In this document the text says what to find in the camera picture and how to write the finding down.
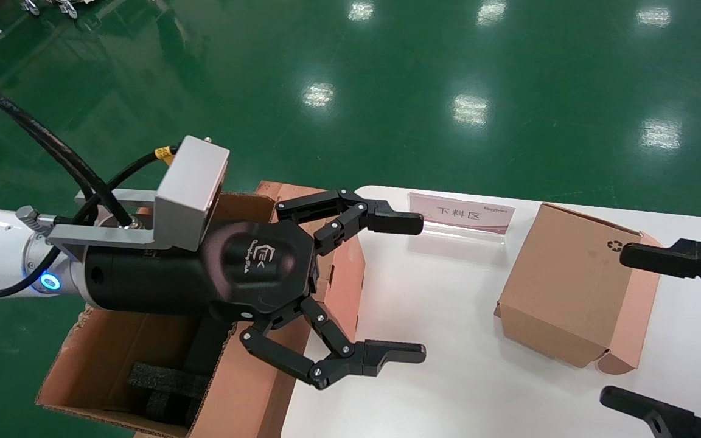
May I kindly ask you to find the big open cardboard box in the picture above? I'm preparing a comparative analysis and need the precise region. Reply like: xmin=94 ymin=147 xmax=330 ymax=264
xmin=35 ymin=181 xmax=312 ymax=438

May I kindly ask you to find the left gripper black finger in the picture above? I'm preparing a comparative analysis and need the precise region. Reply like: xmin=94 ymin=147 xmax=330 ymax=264
xmin=276 ymin=189 xmax=424 ymax=256
xmin=240 ymin=296 xmax=427 ymax=390

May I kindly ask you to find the black foam block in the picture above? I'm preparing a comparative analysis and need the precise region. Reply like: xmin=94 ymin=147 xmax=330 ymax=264
xmin=127 ymin=362 xmax=212 ymax=426

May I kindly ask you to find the pink acrylic table sign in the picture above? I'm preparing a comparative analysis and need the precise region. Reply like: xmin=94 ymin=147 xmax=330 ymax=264
xmin=408 ymin=192 xmax=517 ymax=247

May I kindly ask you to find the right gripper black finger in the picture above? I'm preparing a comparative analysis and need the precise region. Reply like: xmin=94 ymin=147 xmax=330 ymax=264
xmin=619 ymin=238 xmax=701 ymax=308
xmin=600 ymin=386 xmax=701 ymax=438

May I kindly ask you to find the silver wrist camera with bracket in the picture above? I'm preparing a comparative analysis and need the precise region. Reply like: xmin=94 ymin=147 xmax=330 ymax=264
xmin=46 ymin=135 xmax=231 ymax=251

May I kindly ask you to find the cardboard box with recycle mark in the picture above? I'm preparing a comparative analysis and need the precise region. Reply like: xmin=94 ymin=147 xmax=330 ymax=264
xmin=495 ymin=203 xmax=664 ymax=375

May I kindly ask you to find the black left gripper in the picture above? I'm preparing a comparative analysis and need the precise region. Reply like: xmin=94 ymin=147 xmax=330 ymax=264
xmin=83 ymin=220 xmax=318 ymax=323

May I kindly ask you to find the narrow torn cardboard box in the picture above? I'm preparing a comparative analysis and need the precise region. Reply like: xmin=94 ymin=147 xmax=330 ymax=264
xmin=277 ymin=182 xmax=366 ymax=342

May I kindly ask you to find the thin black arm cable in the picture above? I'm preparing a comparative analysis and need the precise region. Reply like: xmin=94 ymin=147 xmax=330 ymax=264
xmin=0 ymin=144 xmax=181 ymax=300

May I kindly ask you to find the thick black looped cable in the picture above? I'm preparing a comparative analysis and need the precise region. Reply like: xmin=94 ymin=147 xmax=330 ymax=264
xmin=0 ymin=82 xmax=135 ymax=229

